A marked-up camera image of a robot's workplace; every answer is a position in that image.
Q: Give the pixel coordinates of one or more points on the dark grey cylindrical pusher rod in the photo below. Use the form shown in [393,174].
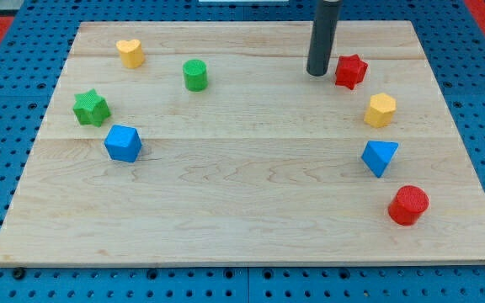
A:
[323,32]

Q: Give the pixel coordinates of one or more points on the green star block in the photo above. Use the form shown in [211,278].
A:
[90,108]

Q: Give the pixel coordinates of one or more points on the green cylinder block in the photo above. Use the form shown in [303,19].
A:
[195,75]

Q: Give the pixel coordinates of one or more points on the light wooden board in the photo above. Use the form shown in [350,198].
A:
[263,168]

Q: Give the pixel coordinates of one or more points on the blue triangle block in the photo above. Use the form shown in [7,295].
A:
[378,154]

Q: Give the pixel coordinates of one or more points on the blue cube block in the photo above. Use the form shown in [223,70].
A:
[123,143]

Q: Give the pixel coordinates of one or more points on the red star block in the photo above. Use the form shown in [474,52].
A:
[350,71]

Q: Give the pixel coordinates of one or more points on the yellow hexagon block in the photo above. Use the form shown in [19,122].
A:
[380,110]

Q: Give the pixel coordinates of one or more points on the red cylinder block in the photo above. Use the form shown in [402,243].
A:
[409,203]

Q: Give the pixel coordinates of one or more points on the yellow heart block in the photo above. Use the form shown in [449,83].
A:
[131,53]

